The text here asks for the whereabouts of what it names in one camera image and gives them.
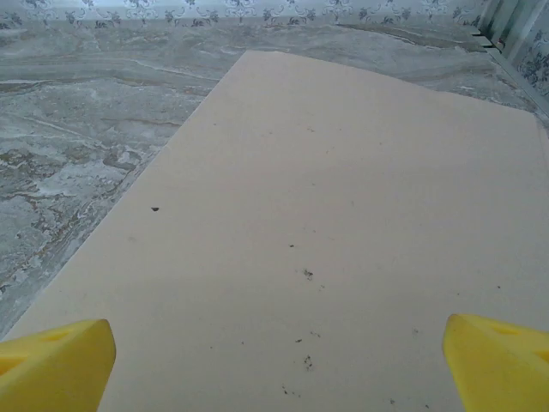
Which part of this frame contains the brown cardboard folder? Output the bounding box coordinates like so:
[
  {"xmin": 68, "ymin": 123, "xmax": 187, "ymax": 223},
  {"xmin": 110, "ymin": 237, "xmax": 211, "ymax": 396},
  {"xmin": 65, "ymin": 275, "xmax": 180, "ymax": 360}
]
[{"xmin": 0, "ymin": 50, "xmax": 549, "ymax": 412}]

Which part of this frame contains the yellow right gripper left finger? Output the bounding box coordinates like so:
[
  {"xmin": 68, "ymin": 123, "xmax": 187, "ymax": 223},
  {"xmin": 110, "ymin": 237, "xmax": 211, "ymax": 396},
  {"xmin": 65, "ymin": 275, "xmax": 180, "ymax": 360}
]
[{"xmin": 0, "ymin": 318, "xmax": 118, "ymax": 412}]

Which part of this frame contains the aluminium corner post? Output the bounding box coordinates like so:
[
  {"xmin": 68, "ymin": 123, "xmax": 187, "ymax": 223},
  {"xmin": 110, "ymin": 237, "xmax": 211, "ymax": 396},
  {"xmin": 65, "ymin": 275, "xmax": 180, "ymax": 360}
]
[{"xmin": 480, "ymin": 0, "xmax": 549, "ymax": 61}]

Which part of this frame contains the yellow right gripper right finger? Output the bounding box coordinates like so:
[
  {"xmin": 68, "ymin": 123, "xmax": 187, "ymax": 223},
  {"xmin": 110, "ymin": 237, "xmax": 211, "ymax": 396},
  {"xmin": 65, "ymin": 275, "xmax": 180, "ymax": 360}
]
[{"xmin": 442, "ymin": 313, "xmax": 549, "ymax": 412}]

